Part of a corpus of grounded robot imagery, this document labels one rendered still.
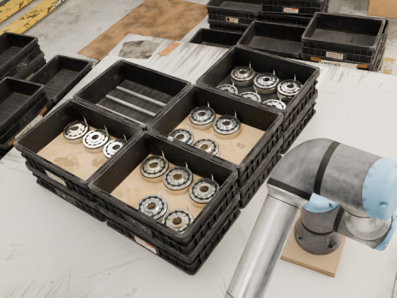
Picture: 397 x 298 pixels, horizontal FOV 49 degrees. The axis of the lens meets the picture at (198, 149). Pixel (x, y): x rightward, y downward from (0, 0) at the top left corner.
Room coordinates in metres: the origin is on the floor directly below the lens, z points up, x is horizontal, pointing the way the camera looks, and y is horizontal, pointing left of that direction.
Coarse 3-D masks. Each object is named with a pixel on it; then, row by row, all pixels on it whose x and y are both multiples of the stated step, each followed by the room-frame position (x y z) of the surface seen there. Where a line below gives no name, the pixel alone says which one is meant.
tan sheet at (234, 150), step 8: (184, 120) 1.31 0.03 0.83; (176, 128) 1.28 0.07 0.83; (192, 128) 1.26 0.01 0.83; (208, 128) 1.24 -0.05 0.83; (248, 128) 1.20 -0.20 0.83; (200, 136) 1.21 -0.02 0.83; (208, 136) 1.20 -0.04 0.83; (240, 136) 1.17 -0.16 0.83; (248, 136) 1.16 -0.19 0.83; (256, 136) 1.15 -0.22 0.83; (224, 144) 1.14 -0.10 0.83; (232, 144) 1.13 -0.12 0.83; (240, 144) 1.13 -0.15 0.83; (248, 144) 1.12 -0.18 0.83; (224, 152) 1.10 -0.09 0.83; (232, 152) 1.10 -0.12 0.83; (240, 152) 1.09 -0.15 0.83; (248, 152) 1.08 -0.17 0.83; (232, 160) 1.06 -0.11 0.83; (240, 160) 1.05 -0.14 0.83
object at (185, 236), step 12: (144, 132) 1.17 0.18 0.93; (132, 144) 1.12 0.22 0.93; (180, 144) 1.08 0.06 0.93; (120, 156) 1.08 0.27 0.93; (204, 156) 1.00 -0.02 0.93; (108, 168) 1.03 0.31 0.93; (228, 168) 0.93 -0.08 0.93; (96, 180) 0.99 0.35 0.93; (228, 180) 0.88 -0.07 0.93; (96, 192) 0.94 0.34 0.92; (216, 192) 0.85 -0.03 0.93; (120, 204) 0.87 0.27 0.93; (216, 204) 0.82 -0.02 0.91; (144, 216) 0.80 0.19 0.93; (204, 216) 0.78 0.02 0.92; (156, 228) 0.77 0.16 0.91; (168, 228) 0.75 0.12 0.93; (192, 228) 0.73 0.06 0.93; (180, 240) 0.71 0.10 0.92
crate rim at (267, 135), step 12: (180, 96) 1.34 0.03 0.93; (228, 96) 1.29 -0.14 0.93; (168, 108) 1.28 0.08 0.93; (264, 108) 1.19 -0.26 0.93; (156, 120) 1.23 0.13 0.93; (276, 120) 1.11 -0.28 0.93; (156, 132) 1.16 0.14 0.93; (216, 156) 0.99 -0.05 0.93; (252, 156) 0.98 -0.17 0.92; (240, 168) 0.93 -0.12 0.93
